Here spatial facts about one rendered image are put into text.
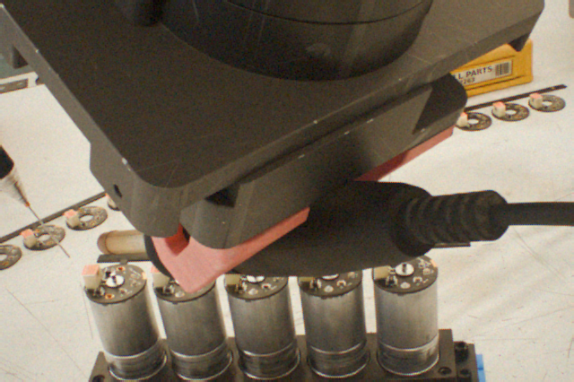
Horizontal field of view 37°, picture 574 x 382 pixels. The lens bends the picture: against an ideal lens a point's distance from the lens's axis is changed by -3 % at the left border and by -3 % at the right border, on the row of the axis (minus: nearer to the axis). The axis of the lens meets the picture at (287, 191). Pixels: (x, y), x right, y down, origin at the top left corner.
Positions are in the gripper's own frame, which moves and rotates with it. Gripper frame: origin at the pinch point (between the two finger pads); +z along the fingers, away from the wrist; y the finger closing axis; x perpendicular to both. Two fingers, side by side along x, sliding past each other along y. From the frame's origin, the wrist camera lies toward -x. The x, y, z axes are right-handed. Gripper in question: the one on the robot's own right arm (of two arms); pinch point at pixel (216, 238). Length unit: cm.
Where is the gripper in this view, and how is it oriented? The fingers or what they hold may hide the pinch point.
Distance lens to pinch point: 23.9
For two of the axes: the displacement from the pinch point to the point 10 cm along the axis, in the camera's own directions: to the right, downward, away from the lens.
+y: -7.6, 4.1, -5.1
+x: 6.2, 6.9, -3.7
